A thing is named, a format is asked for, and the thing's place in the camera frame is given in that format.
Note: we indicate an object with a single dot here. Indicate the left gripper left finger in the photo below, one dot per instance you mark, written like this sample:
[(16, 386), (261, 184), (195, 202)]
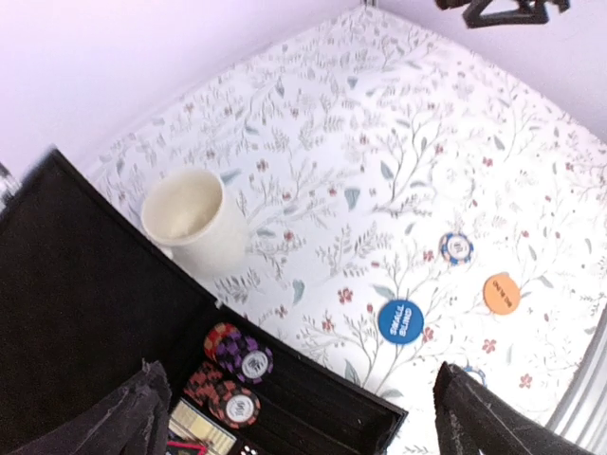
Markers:
[(132, 419)]

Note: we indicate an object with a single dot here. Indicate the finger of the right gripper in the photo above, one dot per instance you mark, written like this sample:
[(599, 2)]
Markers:
[(526, 13)]

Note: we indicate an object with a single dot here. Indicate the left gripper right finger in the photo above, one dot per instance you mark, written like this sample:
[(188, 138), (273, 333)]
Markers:
[(470, 420)]

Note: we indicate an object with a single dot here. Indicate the black poker chip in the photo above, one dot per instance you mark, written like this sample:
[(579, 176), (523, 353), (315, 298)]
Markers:
[(477, 374)]

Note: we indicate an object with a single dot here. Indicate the blue playing card deck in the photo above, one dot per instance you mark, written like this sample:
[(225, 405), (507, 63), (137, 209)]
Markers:
[(190, 425)]

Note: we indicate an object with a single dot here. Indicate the blue small blind button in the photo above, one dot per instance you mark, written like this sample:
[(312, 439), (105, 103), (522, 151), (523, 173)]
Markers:
[(400, 322)]

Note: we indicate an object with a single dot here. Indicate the orange big blind button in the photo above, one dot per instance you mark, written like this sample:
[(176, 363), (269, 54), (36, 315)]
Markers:
[(501, 294)]

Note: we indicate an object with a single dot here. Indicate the blue ten poker chip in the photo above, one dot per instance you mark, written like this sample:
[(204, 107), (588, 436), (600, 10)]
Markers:
[(456, 248)]

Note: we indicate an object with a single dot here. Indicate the triangular all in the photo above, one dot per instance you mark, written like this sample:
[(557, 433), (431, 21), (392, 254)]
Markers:
[(185, 448)]

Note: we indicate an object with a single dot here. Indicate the black poker set case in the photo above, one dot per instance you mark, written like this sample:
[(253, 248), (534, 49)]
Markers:
[(86, 298)]

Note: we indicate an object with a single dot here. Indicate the black chip stack white top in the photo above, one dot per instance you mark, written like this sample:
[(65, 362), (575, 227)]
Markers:
[(229, 402)]

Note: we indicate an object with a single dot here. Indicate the blue chip stack white top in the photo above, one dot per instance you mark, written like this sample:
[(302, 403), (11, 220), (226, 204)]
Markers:
[(239, 353)]

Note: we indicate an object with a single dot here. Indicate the cream ribbed cup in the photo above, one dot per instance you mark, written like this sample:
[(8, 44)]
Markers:
[(191, 217)]

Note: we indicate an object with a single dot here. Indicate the floral table mat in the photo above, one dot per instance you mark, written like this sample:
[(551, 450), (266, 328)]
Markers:
[(351, 150)]

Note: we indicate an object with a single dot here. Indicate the front aluminium rail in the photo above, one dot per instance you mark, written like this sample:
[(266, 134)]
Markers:
[(580, 416)]

